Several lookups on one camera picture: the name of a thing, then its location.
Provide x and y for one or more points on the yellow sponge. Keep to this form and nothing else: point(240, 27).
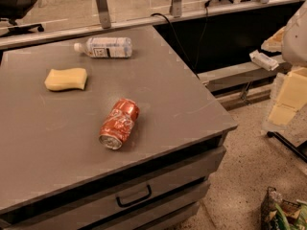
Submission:
point(73, 78)

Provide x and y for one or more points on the grey drawer cabinet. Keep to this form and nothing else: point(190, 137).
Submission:
point(55, 174)

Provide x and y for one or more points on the white small box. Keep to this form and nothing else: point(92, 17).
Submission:
point(263, 60)

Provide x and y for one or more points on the clear plastic water bottle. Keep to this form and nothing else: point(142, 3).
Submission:
point(105, 47)

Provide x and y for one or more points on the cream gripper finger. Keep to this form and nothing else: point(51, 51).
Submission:
point(273, 43)
point(291, 97)

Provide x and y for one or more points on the black metal floor bar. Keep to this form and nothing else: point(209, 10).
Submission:
point(300, 151)

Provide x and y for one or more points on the crushed red coke can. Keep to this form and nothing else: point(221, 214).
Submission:
point(118, 124)

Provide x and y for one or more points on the grey metal railing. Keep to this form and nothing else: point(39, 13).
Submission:
point(71, 18)

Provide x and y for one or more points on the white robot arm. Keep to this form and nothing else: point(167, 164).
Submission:
point(291, 41)

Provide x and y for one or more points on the black drawer handle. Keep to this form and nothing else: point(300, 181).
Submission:
point(127, 201)

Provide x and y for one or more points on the green snack bag basket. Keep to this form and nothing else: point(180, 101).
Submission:
point(278, 213)

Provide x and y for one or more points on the black office chair left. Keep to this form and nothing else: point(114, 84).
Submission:
point(11, 10)

